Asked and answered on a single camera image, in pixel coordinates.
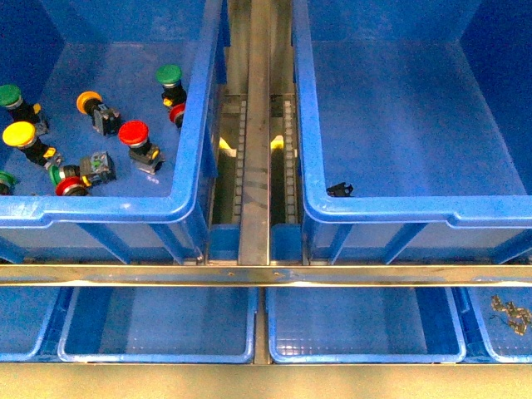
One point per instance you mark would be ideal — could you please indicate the red mushroom push button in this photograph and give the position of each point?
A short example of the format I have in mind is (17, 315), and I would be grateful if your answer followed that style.
(145, 155)

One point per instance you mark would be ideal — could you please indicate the yellow mushroom push button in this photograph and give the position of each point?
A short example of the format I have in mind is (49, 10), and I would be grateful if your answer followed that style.
(23, 136)

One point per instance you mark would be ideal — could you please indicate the blue source bin with buttons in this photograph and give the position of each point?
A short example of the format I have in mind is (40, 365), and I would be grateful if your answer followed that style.
(55, 50)

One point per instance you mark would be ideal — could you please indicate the small black plastic clip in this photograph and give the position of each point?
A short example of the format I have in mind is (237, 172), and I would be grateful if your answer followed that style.
(340, 190)

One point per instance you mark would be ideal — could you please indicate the lower blue tray centre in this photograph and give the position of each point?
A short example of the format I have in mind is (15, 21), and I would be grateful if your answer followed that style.
(363, 325)

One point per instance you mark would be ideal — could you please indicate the green button top right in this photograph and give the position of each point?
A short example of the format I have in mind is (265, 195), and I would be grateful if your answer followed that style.
(169, 76)

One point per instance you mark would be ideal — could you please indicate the green button with grey block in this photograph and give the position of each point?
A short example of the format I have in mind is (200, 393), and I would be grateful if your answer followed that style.
(94, 169)

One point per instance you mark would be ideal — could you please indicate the empty middle blue bin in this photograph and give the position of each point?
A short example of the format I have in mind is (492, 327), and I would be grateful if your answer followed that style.
(425, 108)

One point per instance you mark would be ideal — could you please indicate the orange mushroom push button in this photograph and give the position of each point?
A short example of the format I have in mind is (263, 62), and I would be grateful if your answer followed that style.
(105, 120)

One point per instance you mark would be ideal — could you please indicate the red button bottom front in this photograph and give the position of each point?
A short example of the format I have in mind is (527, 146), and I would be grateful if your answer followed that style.
(71, 186)

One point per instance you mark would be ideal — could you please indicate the green button left edge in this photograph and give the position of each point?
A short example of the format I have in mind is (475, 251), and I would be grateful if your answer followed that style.
(7, 182)

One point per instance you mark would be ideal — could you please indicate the lower blue tray with clips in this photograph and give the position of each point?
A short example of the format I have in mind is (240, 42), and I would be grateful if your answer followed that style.
(498, 325)

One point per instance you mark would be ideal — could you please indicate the lower blue tray far left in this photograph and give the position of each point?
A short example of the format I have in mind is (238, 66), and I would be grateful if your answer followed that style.
(26, 313)

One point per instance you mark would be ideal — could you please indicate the green button far left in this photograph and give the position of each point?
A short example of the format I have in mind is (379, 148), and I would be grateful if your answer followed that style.
(20, 110)

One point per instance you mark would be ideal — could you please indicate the pile of small metal clips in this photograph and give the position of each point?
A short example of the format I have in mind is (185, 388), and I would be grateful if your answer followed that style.
(517, 318)

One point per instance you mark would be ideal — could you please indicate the vertical steel divider rail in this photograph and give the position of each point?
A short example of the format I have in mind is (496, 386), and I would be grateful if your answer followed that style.
(255, 207)

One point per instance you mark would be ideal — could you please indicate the red button near bin wall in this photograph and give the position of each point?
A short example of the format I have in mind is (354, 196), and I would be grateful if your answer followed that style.
(176, 114)

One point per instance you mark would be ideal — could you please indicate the horizontal steel shelf rail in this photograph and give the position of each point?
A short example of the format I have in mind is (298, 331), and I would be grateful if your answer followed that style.
(266, 276)

